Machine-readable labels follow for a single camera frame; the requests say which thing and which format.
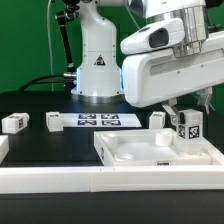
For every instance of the white U-shaped fence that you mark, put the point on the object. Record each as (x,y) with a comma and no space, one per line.
(99,179)

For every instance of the white sheet with tags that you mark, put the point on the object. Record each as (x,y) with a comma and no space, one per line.
(100,120)

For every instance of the white square table top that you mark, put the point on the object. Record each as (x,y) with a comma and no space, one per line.
(148,147)

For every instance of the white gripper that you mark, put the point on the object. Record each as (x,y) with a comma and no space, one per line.
(155,77)

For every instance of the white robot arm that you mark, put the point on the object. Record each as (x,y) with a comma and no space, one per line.
(100,76)

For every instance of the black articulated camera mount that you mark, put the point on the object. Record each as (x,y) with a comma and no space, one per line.
(63,17)

